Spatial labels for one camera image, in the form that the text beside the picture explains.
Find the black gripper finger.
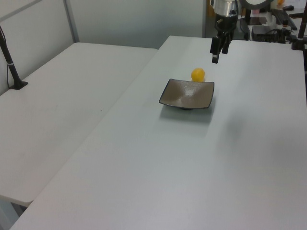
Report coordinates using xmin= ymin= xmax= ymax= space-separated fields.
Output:
xmin=210 ymin=35 xmax=221 ymax=64
xmin=222 ymin=33 xmax=233 ymax=54

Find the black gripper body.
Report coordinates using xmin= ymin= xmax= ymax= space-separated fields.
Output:
xmin=215 ymin=14 xmax=237 ymax=37

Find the yellow potato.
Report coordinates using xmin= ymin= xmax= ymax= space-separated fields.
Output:
xmin=190 ymin=68 xmax=206 ymax=83

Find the square brown ceramic plate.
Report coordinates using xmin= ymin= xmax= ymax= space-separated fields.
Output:
xmin=158 ymin=78 xmax=215 ymax=111

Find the brown wooden panel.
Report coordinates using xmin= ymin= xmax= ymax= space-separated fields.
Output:
xmin=205 ymin=0 xmax=217 ymax=38

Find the black electronics box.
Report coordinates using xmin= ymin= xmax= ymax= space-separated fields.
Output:
xmin=251 ymin=24 xmax=280 ymax=43

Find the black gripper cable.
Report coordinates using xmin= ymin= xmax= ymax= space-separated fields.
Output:
xmin=234 ymin=0 xmax=241 ymax=32

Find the dark brown camera stand clamp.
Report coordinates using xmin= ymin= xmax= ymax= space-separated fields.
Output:
xmin=289 ymin=9 xmax=307 ymax=51

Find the black camera stand with cable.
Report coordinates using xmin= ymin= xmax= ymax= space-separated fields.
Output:
xmin=0 ymin=23 xmax=29 ymax=91

